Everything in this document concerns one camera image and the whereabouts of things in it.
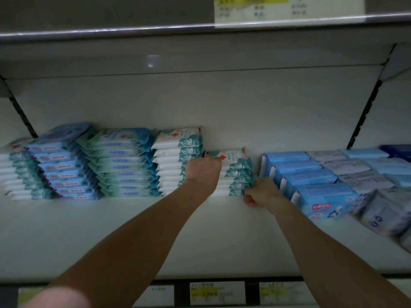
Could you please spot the person's right forearm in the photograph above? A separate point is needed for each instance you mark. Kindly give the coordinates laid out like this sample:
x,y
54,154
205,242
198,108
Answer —
x,y
340,259

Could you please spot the stack of blue green packets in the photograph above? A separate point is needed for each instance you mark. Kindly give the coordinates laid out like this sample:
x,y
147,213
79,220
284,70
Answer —
x,y
119,160

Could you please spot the person's left hand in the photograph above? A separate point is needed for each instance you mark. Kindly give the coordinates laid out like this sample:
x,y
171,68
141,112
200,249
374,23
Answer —
x,y
202,176

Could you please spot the person's left forearm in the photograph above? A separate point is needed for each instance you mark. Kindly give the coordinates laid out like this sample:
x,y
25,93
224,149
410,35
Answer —
x,y
122,253

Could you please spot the metal store shelving unit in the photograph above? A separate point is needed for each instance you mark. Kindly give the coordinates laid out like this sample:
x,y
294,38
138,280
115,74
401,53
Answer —
x,y
289,99

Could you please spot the stack of white green packets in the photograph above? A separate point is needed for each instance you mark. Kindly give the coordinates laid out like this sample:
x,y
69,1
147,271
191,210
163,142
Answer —
x,y
19,173
176,154

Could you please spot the stack of blue red packets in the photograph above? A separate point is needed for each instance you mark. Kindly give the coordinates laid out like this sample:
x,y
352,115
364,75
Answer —
x,y
61,163

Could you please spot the person's right hand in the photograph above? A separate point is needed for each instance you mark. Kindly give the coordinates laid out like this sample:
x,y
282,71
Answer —
x,y
266,194

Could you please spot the row of blue white boxes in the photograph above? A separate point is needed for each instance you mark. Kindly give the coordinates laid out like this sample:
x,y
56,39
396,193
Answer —
x,y
334,179

